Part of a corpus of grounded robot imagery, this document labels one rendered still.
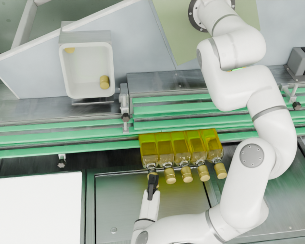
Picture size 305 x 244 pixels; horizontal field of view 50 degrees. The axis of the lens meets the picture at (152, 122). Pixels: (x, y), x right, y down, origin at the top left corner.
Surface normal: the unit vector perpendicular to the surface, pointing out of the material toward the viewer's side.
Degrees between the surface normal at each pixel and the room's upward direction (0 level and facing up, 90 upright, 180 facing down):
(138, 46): 0
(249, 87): 41
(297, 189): 90
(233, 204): 68
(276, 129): 30
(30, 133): 90
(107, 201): 90
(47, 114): 90
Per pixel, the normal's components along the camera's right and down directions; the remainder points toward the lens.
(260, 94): -0.48, -0.22
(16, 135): 0.03, -0.73
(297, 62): -0.99, 0.07
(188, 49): 0.17, 0.64
